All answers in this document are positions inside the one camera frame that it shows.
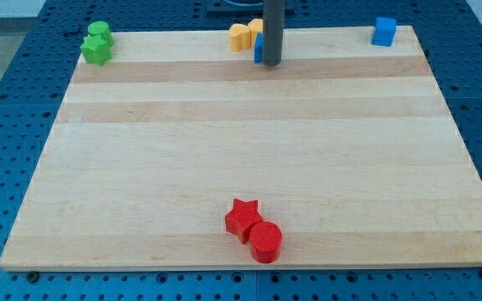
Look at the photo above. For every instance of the blue triangle block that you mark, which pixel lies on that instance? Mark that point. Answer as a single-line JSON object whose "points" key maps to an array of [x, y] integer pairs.
{"points": [[258, 48]]}

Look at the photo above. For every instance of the red star block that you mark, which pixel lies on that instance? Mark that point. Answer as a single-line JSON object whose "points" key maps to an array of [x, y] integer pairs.
{"points": [[242, 217]]}

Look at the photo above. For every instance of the red cylinder block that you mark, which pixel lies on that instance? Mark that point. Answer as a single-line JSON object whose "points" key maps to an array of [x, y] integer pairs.
{"points": [[265, 242]]}

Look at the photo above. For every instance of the light wooden board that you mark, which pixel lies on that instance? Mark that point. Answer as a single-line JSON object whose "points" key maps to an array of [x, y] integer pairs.
{"points": [[350, 149]]}

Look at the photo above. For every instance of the yellow heart block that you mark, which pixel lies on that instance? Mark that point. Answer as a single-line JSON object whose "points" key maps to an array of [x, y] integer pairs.
{"points": [[239, 37]]}

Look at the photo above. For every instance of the yellow hexagon block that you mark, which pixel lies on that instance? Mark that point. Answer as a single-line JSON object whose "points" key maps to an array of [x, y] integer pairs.
{"points": [[256, 26]]}

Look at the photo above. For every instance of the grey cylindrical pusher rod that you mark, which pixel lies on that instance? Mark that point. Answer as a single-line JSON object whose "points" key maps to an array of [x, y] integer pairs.
{"points": [[273, 30]]}

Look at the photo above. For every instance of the green star block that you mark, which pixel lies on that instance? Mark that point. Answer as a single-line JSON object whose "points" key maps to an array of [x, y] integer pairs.
{"points": [[95, 50]]}

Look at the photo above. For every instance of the green cylinder block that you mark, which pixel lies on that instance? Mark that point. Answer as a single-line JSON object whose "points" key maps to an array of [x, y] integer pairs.
{"points": [[101, 29]]}

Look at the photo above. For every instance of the blue cube block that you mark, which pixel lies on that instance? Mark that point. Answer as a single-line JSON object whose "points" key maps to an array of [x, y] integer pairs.
{"points": [[384, 32]]}

